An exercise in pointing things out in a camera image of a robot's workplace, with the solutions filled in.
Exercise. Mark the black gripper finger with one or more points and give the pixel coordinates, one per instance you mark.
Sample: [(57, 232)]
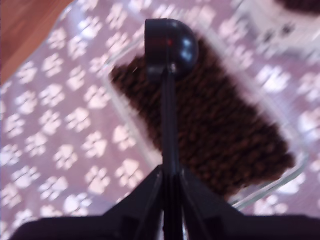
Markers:
[(142, 202), (200, 200)]

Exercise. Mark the black plastic measuring scoop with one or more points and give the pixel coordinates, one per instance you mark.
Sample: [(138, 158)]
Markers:
[(172, 45)]

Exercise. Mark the brown cat kibble pile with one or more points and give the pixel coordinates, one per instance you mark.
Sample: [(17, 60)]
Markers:
[(212, 125)]

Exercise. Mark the white ceramic tilted food bowl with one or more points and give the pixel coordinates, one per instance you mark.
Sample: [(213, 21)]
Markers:
[(262, 20)]

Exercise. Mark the clear glass rectangular container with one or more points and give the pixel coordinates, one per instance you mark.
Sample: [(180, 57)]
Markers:
[(128, 113)]

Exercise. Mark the purple paw print cloth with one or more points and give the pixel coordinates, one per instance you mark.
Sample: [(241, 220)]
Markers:
[(62, 125)]

